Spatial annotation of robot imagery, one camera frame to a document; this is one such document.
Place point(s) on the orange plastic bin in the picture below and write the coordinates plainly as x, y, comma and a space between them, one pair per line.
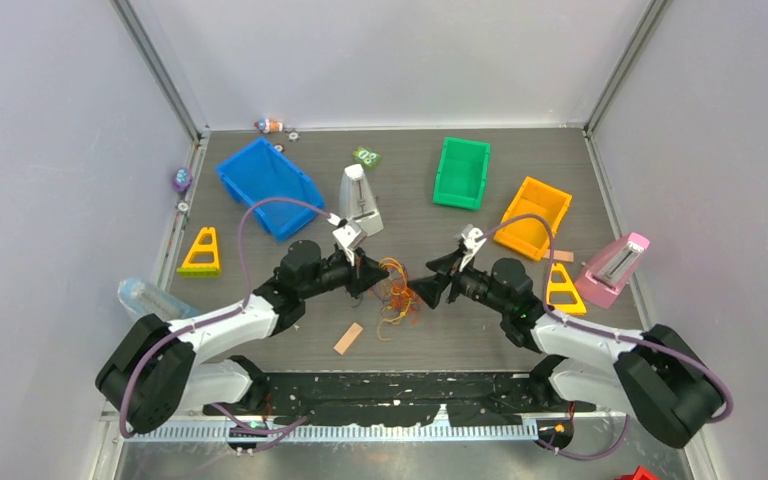
528, 237

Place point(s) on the pink metronome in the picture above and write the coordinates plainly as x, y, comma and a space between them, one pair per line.
605, 275

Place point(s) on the tan block by bin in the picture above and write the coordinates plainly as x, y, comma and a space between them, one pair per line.
560, 256

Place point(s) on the blue transparent metronome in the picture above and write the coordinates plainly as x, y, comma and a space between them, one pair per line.
140, 298

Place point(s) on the tan wooden stick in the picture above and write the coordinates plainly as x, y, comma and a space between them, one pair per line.
348, 338

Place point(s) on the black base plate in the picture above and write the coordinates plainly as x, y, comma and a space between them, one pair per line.
401, 399

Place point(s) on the blue plastic bin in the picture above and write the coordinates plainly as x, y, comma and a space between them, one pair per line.
260, 171

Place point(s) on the left yellow triangle block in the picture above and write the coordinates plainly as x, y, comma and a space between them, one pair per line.
202, 258

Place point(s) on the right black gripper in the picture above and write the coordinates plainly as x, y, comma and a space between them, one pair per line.
430, 289

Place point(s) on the purple small toy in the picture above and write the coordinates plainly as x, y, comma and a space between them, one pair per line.
182, 180

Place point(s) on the red object at corner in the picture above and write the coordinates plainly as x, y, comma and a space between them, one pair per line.
640, 473

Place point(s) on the green plastic bin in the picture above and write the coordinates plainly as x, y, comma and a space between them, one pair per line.
462, 173

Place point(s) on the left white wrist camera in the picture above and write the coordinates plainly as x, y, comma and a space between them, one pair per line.
348, 235

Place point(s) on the yellow triangle block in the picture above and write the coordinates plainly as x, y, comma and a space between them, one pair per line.
202, 258
562, 292

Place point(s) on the small figurine toy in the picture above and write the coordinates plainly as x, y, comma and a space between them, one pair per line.
268, 126

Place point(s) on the green number tile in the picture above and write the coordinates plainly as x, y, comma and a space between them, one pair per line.
366, 158

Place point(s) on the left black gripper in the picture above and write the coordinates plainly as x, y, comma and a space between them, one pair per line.
365, 273

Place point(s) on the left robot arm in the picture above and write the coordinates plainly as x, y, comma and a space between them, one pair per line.
162, 367

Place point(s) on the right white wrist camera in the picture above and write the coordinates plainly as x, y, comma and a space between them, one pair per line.
471, 240

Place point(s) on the right yellow triangle block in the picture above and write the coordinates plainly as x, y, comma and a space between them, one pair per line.
562, 292

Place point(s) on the white metronome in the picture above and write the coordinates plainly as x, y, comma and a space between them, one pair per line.
356, 201

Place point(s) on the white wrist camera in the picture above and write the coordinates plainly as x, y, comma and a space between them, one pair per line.
348, 235
471, 240

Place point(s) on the small grey gear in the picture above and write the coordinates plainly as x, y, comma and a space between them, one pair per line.
293, 136

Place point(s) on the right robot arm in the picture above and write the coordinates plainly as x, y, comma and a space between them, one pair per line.
652, 376

